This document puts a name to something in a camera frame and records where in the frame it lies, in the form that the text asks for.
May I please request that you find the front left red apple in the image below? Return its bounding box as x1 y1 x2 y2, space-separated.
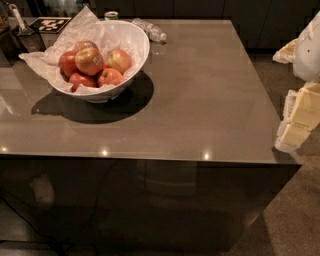
69 73 97 93

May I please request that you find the white crumpled paper liner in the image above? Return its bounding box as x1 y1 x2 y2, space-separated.
18 5 147 95

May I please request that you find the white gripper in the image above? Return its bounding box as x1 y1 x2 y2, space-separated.
272 12 320 153

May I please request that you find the red-yellow apple with sticker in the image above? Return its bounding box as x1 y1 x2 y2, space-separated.
75 48 104 76

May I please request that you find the front right red apple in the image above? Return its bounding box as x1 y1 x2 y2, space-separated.
97 68 124 87

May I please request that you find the red apple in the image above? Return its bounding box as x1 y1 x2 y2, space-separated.
74 40 98 52
97 68 124 87
69 73 97 93
59 51 77 77

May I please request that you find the clear plastic water bottle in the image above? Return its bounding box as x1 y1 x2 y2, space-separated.
132 18 167 43

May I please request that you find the black floor cable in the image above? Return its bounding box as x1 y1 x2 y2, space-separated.
0 194 101 256

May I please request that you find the black white fiducial marker card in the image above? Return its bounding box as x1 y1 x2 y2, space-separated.
31 17 71 34

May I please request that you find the back red apple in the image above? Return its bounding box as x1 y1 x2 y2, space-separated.
74 40 98 52

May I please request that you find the white bowl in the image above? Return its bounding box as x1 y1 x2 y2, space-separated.
48 20 150 103

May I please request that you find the dark scoop with white handle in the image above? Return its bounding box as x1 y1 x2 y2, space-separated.
8 4 45 53

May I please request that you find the right yellow-red apple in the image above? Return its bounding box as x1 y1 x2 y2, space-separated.
106 49 132 74

